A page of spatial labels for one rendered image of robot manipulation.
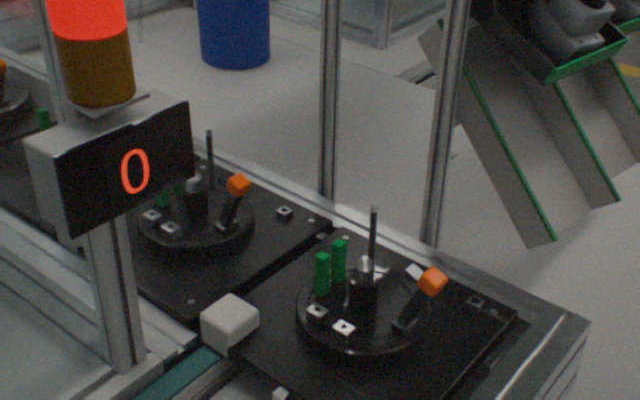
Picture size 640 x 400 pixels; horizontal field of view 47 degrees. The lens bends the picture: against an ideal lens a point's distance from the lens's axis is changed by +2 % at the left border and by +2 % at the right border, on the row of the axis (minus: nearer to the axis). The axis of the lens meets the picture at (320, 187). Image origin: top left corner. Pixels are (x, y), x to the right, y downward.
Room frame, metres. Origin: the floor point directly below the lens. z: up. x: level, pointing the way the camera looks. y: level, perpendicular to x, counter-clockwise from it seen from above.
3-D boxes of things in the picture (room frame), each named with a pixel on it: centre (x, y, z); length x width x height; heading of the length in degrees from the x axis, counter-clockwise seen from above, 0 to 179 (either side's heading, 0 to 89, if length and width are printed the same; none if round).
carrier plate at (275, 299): (0.57, -0.05, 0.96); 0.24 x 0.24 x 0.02; 51
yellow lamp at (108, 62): (0.49, 0.16, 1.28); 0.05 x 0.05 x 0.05
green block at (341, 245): (0.61, -0.02, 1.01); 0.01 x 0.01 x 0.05; 51
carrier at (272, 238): (0.73, 0.15, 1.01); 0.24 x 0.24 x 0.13; 51
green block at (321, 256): (0.58, 0.00, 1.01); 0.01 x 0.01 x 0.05; 51
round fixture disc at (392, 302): (0.57, -0.05, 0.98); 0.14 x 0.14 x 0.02
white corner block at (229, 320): (0.55, 0.09, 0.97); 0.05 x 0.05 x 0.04; 51
